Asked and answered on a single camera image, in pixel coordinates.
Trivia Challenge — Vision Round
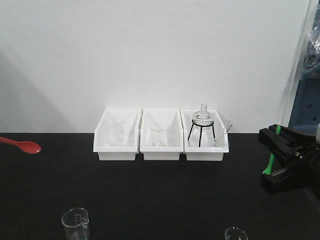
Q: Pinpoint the right white plastic bin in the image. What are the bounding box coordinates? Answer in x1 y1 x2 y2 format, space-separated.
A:
180 110 229 161

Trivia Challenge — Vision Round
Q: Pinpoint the glass beaker in middle bin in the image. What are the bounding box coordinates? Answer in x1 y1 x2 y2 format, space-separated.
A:
149 121 170 148

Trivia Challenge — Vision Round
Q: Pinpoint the round glass flask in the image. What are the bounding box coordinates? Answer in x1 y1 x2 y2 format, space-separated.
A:
192 104 214 127

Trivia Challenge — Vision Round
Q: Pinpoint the glass beaker in left bin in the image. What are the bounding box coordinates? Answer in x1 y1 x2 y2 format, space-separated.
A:
106 116 125 146

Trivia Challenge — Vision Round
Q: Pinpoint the middle white plastic bin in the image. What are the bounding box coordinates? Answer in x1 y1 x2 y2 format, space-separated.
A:
139 110 184 161

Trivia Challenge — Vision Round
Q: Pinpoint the green plastic spoon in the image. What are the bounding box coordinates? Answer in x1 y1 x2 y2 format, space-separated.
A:
262 125 281 175

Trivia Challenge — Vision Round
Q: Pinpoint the black wire tripod stand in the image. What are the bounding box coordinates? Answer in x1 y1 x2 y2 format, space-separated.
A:
187 120 216 148

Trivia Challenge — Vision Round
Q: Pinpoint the blue equipment at right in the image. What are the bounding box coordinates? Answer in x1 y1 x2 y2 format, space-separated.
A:
289 4 320 133

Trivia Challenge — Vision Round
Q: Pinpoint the front right glass beaker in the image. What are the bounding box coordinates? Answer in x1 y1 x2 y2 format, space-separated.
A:
224 226 249 240

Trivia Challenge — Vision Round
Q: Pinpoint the red plastic spoon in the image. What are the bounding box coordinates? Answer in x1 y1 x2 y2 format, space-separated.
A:
0 137 42 154

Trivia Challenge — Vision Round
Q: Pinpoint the front left glass beaker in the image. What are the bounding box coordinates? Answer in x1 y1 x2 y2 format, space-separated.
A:
61 207 90 240

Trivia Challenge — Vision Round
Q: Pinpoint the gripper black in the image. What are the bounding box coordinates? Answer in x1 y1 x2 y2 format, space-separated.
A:
258 124 320 195

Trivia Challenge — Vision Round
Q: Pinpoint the left white plastic bin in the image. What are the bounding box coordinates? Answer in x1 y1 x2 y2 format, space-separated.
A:
93 109 142 161

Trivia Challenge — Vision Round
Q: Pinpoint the glass beaker in bin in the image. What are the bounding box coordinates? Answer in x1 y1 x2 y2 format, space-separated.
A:
149 121 170 148
106 116 125 146

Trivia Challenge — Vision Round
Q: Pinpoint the white plastic bin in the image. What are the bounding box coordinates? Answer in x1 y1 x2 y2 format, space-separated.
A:
93 109 142 161
139 110 184 161
180 110 229 161

